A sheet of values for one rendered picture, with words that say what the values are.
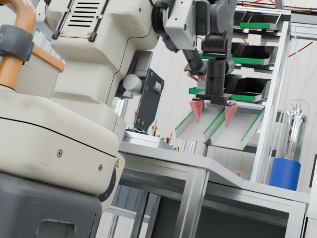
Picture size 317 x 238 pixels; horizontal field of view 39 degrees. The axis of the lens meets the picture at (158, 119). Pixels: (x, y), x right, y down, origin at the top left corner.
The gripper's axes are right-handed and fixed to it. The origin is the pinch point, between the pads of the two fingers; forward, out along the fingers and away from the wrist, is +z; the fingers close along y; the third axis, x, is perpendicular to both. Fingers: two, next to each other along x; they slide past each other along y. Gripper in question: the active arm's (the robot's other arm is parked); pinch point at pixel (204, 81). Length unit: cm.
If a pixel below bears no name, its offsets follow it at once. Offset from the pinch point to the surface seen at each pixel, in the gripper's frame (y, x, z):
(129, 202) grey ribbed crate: 146, -2, 164
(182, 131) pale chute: 2.4, 21.4, 8.9
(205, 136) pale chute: -10.4, 22.6, 7.3
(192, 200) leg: -40, 63, -20
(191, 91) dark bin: 3.0, 6.2, 0.2
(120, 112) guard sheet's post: 46, 15, 12
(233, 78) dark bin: -5.3, -11.9, 9.0
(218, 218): 56, -10, 155
